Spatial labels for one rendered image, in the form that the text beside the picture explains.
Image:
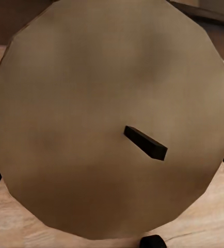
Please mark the pillar candle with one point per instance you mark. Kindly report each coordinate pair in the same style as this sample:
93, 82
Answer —
111, 116

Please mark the cabinet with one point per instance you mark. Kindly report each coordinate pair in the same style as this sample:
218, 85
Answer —
16, 14

